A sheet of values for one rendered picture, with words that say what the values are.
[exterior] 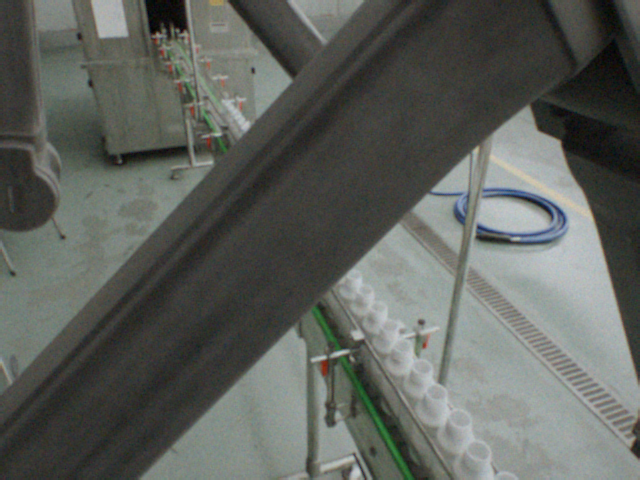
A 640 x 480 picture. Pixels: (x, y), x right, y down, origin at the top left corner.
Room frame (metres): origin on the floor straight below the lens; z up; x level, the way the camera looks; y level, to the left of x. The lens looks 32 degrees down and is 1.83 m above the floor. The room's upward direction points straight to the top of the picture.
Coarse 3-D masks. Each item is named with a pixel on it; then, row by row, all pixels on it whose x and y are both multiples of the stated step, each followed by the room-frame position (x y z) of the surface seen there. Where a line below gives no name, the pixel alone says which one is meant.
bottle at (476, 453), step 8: (472, 448) 0.50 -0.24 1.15; (480, 448) 0.50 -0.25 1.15; (488, 448) 0.49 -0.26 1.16; (464, 456) 0.49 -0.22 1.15; (472, 456) 0.52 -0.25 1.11; (480, 456) 0.50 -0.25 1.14; (488, 456) 0.48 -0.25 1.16; (456, 464) 0.49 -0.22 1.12; (464, 464) 0.48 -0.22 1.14; (472, 464) 0.47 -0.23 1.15; (480, 464) 0.47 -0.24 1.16; (488, 464) 0.48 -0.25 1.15; (456, 472) 0.48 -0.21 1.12; (464, 472) 0.48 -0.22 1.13; (472, 472) 0.47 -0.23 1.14; (480, 472) 0.47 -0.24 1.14; (488, 472) 0.48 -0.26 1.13
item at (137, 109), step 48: (144, 0) 4.28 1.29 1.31; (192, 0) 4.44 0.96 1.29; (96, 48) 4.18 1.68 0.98; (144, 48) 4.30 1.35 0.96; (240, 48) 4.56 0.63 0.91; (96, 96) 4.17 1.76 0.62; (144, 96) 4.28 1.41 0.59; (240, 96) 4.55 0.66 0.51; (144, 144) 4.25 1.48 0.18; (192, 144) 4.41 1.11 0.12
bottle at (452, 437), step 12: (456, 420) 0.56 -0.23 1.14; (468, 420) 0.55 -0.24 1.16; (444, 432) 0.54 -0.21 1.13; (456, 432) 0.53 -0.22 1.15; (468, 432) 0.53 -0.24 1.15; (444, 444) 0.53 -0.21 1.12; (456, 444) 0.52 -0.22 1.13; (444, 456) 0.52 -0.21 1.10; (456, 456) 0.52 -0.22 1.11; (432, 468) 0.54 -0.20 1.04
